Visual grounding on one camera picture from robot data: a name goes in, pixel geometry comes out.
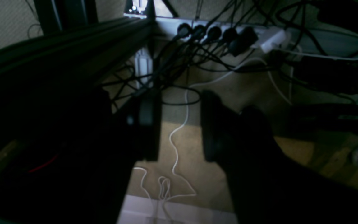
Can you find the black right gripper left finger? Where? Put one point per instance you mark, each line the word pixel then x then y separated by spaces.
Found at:
pixel 137 130

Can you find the white power strip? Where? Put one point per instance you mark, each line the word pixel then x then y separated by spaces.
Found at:
pixel 269 38

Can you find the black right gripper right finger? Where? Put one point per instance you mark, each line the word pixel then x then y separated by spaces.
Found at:
pixel 266 186

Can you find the black aluminium frame beam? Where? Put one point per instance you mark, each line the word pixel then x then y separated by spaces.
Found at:
pixel 85 52

